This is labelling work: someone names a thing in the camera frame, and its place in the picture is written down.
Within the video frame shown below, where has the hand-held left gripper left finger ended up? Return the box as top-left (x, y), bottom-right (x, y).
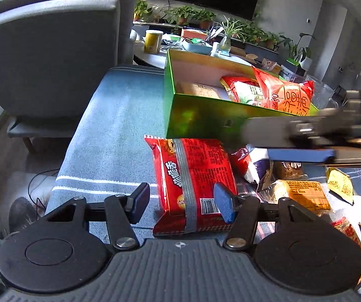
top-left (43, 182), bottom-right (151, 251)

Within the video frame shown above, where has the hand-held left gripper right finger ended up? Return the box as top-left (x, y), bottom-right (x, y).
top-left (213, 182), bottom-right (319, 249)

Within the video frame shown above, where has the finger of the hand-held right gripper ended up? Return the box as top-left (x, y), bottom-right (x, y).
top-left (243, 116), bottom-right (296, 149)
top-left (267, 148), bottom-right (361, 168)

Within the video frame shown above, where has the large red snack packet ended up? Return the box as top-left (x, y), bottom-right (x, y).
top-left (251, 66), bottom-right (316, 117)

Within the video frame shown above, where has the red noodle packet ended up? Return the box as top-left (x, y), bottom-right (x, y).
top-left (144, 135), bottom-right (239, 236)

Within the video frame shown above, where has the red yellow snack packet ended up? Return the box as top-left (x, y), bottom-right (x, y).
top-left (220, 75), bottom-right (264, 105)

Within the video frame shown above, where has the green cardboard box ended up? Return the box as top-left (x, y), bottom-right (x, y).
top-left (163, 49), bottom-right (321, 140)

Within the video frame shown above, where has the clear biscuit packet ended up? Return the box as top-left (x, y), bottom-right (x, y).
top-left (176, 81), bottom-right (231, 101)

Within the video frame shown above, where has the brown snack packet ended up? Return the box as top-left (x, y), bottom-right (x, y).
top-left (273, 160), bottom-right (307, 180)

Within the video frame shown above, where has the purple white snack packet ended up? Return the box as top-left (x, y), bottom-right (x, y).
top-left (229, 144), bottom-right (274, 184)

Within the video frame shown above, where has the orange label snack packet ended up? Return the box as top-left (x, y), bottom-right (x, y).
top-left (259, 179), bottom-right (331, 216)

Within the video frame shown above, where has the glass pitcher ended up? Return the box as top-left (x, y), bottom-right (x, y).
top-left (305, 75), bottom-right (345, 109)

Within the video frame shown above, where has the clear storage bin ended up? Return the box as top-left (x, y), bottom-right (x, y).
top-left (279, 64), bottom-right (307, 82)

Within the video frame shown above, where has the large-leaf plant in white pot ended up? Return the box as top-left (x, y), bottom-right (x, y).
top-left (278, 32), bottom-right (316, 71)

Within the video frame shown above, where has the striped blue tablecloth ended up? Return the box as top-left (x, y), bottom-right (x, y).
top-left (43, 64), bottom-right (361, 293)

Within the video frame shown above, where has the red white snack packet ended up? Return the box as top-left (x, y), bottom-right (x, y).
top-left (330, 217), bottom-right (361, 287)

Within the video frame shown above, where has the potted green plant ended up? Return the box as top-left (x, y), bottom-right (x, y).
top-left (133, 0), bottom-right (154, 22)
top-left (194, 8), bottom-right (217, 30)
top-left (168, 5), bottom-right (196, 26)
top-left (246, 22), bottom-right (278, 49)

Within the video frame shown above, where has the spider plant in glass vase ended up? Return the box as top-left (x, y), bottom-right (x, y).
top-left (213, 17), bottom-right (247, 54)

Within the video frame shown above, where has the light blue tray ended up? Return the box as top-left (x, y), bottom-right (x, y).
top-left (182, 38), bottom-right (214, 55)

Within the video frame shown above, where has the grey slipper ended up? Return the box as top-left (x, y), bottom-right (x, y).
top-left (9, 197), bottom-right (44, 233)

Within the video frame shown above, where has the orange box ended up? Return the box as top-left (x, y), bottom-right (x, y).
top-left (180, 28), bottom-right (208, 40)

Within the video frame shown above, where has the white round coffee table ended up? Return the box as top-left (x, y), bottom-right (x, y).
top-left (133, 28), bottom-right (253, 70)

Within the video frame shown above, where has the yellow can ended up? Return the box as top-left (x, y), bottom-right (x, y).
top-left (144, 30), bottom-right (163, 55)

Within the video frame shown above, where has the dark television console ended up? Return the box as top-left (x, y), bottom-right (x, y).
top-left (133, 21), bottom-right (181, 36)

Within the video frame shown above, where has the grey armchair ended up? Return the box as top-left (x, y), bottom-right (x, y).
top-left (0, 0), bottom-right (140, 152)

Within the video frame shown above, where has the black floor cable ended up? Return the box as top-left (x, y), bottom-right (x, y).
top-left (27, 169), bottom-right (59, 206)

